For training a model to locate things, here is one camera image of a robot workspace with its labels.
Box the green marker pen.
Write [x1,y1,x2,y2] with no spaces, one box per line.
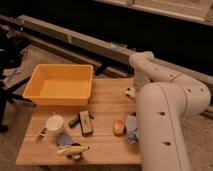
[68,116,80,128]

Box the yellow banana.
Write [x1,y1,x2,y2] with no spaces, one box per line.
[57,146,89,156]

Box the black rectangular eraser block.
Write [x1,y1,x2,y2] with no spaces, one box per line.
[79,111,93,135]

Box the black tripod stand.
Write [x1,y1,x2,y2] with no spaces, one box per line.
[0,26,30,133]

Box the small utensil beside jar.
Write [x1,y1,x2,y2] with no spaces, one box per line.
[37,127,46,139]

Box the yellow plastic bin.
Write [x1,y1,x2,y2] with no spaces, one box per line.
[23,64,93,106]

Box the orange sponge block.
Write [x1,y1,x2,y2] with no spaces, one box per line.
[113,120,125,136]

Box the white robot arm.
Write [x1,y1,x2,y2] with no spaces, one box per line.
[129,51,211,171]

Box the small blue cloth piece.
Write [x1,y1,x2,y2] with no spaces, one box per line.
[57,134,73,146]

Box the long grey metal beam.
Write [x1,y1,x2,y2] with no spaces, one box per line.
[17,15,213,87]

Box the blue crumpled cloth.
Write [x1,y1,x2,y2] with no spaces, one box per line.
[125,115,139,144]

